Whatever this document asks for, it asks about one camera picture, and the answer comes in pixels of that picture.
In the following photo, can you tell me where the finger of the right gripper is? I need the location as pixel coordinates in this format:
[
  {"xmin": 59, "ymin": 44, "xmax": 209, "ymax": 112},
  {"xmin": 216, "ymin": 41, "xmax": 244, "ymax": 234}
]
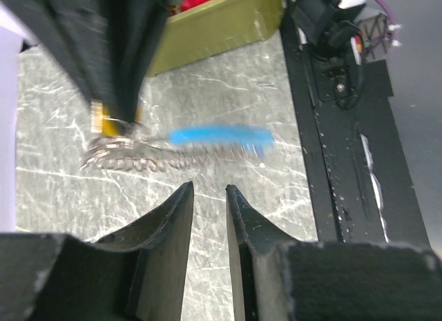
[
  {"xmin": 1, "ymin": 0, "xmax": 114, "ymax": 109},
  {"xmin": 107, "ymin": 0, "xmax": 169, "ymax": 123}
]

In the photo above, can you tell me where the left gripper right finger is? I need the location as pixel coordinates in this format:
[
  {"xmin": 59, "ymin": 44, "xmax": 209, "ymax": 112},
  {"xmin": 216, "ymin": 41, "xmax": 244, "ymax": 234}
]
[{"xmin": 226, "ymin": 185, "xmax": 441, "ymax": 320}]

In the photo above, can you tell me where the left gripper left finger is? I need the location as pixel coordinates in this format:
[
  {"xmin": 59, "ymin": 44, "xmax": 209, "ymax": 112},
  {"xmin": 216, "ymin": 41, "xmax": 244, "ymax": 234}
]
[{"xmin": 1, "ymin": 182, "xmax": 194, "ymax": 320}]

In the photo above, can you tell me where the metal keyring with small rings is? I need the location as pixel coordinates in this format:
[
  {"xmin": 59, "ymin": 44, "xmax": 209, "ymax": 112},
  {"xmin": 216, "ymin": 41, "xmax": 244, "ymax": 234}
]
[{"xmin": 80, "ymin": 124, "xmax": 261, "ymax": 172}]

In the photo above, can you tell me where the light blue key handle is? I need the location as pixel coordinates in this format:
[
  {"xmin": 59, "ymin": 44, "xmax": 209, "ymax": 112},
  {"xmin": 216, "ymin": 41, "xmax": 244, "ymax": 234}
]
[{"xmin": 166, "ymin": 124, "xmax": 275, "ymax": 157}]

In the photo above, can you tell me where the yellow key tag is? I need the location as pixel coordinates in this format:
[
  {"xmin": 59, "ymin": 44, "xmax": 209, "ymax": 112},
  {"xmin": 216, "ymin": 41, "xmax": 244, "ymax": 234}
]
[{"xmin": 90, "ymin": 100, "xmax": 142, "ymax": 137}]

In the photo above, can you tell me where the olive green plastic bin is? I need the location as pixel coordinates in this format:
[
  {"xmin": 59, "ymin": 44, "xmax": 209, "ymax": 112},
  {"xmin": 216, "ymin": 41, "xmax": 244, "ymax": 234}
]
[{"xmin": 146, "ymin": 0, "xmax": 284, "ymax": 77}]

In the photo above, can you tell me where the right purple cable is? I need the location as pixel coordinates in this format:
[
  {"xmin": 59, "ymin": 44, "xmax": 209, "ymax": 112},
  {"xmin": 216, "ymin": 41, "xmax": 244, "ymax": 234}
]
[{"xmin": 358, "ymin": 0, "xmax": 403, "ymax": 59}]

